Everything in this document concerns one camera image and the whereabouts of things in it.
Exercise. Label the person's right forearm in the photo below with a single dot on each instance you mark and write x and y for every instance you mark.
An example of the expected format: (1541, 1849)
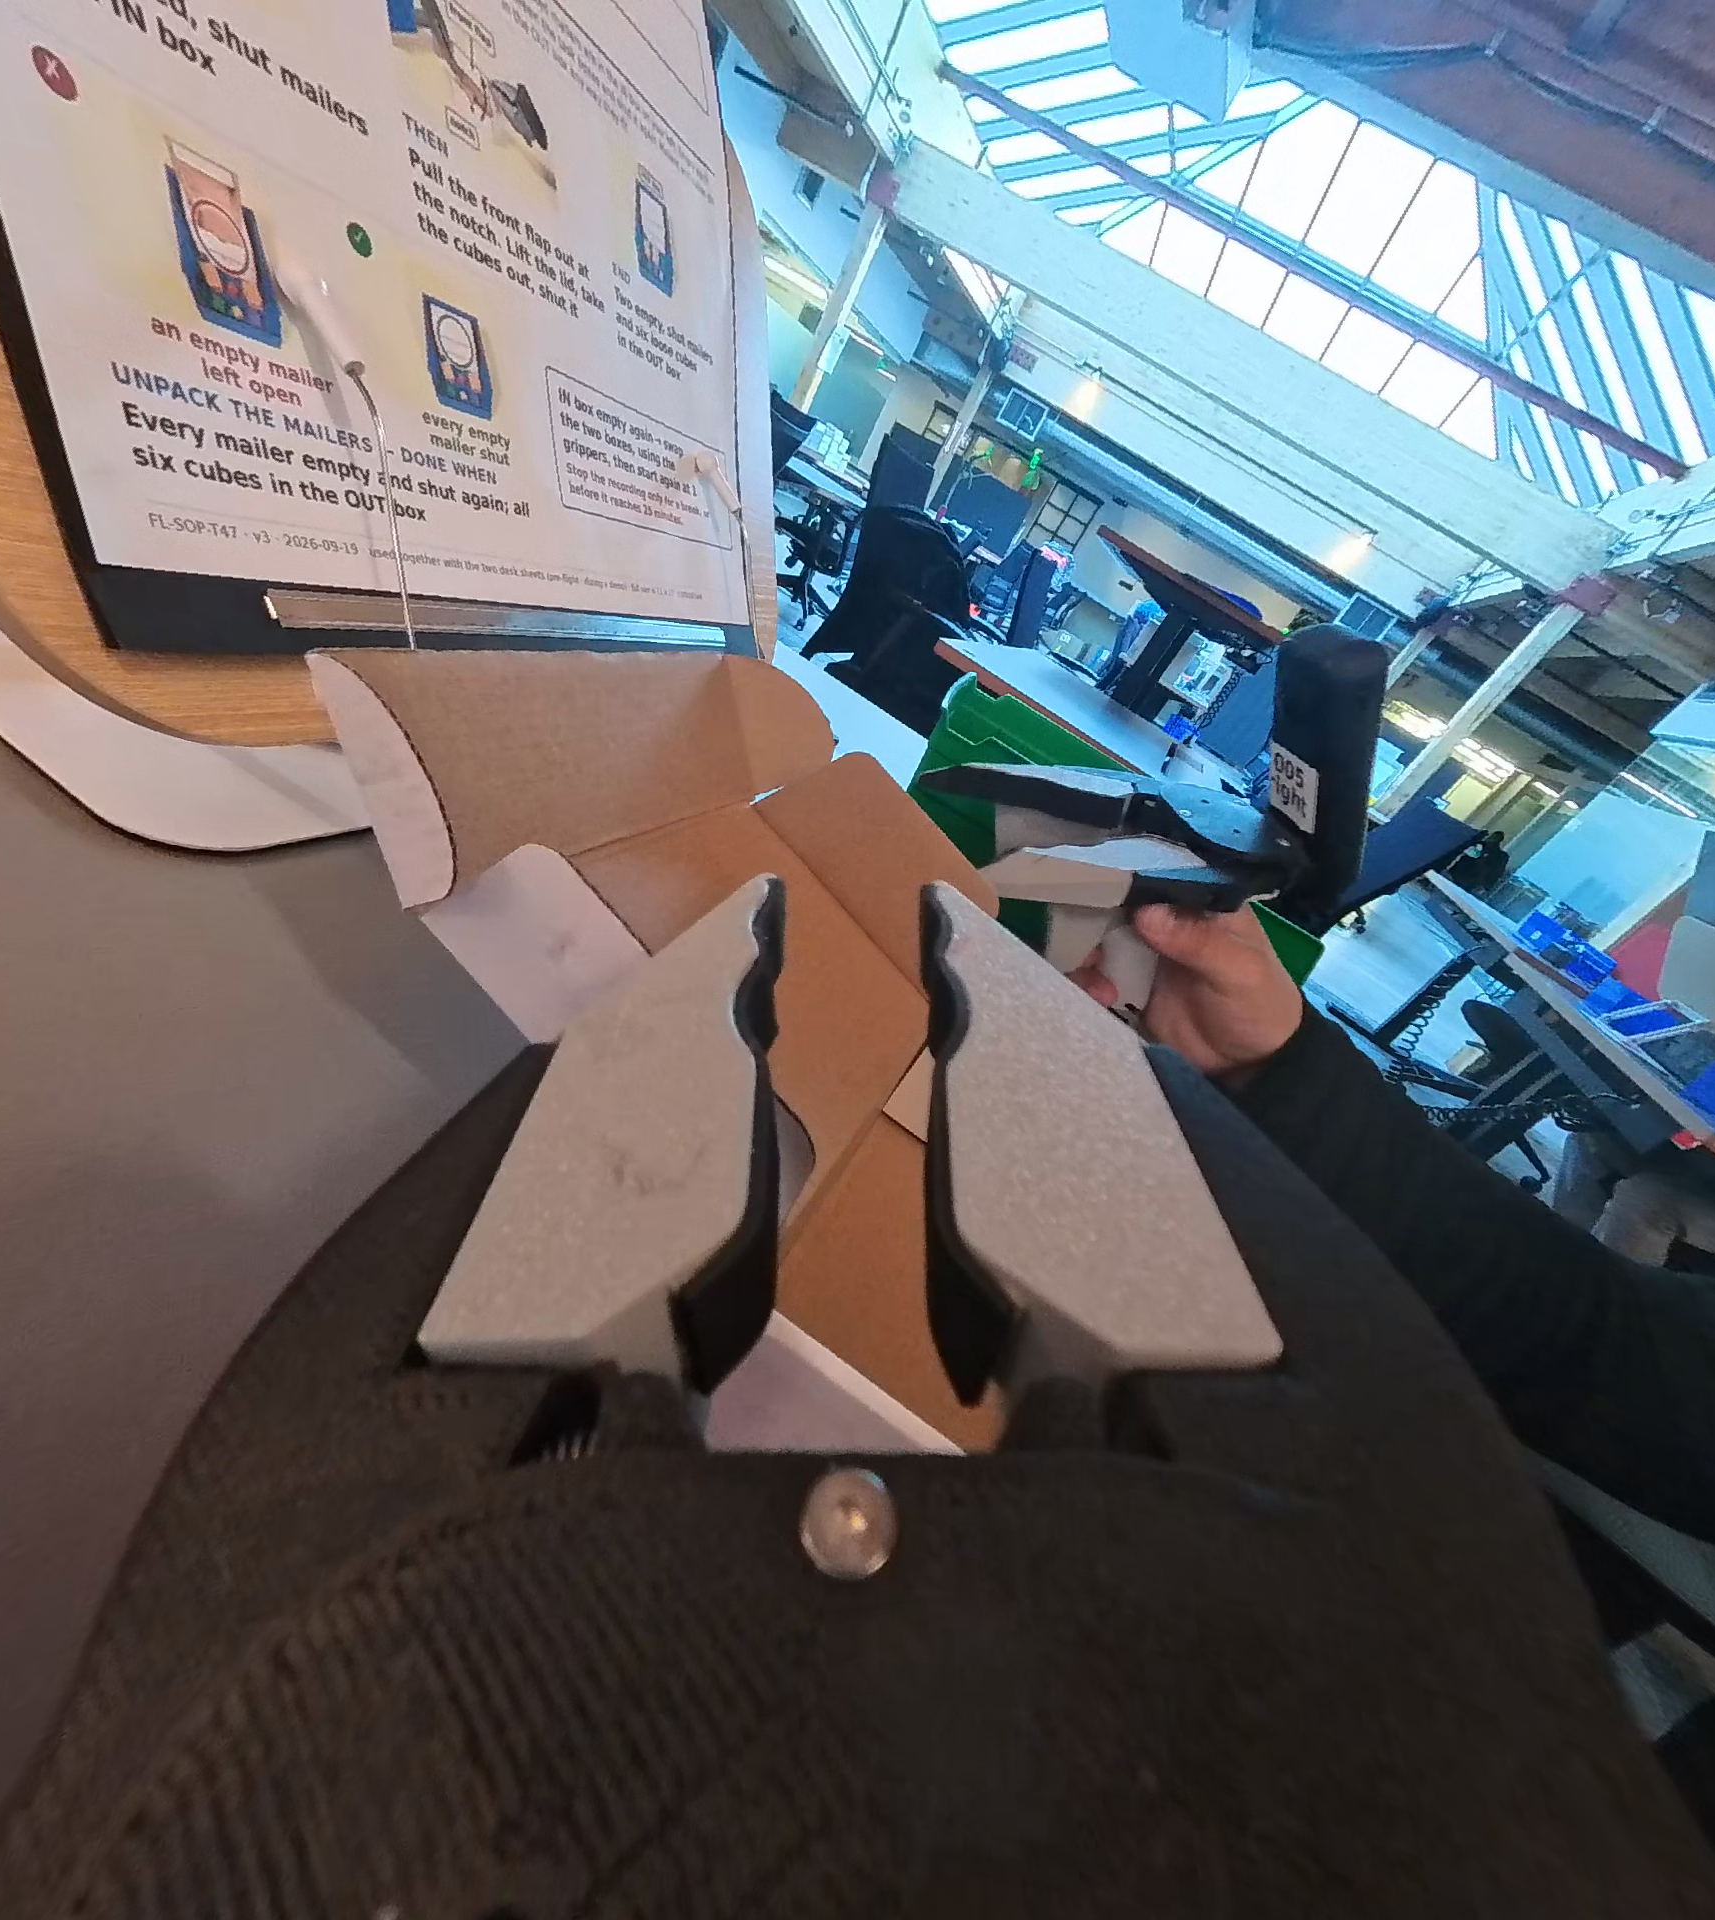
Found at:
(1546, 1321)

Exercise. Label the person's right hand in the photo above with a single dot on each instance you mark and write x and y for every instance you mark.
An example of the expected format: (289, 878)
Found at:
(1218, 992)

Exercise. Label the long wooden-top desk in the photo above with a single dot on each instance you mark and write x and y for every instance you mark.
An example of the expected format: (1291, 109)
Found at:
(1666, 1088)

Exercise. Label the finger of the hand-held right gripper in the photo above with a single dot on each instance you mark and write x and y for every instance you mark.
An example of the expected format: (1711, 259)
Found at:
(1095, 868)
(1053, 787)

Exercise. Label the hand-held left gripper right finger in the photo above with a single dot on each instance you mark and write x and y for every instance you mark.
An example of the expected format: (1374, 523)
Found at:
(1083, 1184)

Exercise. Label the office chair with black jacket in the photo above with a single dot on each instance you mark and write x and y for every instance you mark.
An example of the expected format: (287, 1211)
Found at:
(902, 599)

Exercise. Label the green plastic bin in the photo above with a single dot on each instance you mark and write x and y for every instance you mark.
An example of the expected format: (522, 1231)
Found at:
(1006, 721)

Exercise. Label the white cardboard mailer box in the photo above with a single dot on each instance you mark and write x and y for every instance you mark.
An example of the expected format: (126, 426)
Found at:
(617, 751)

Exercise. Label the raised standing desk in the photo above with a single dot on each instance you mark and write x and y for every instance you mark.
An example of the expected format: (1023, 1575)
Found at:
(1185, 585)

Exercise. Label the printed instruction sheet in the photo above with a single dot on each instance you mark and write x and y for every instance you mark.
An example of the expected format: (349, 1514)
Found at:
(272, 225)

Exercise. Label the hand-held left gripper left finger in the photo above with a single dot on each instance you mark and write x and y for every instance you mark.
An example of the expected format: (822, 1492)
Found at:
(617, 1171)

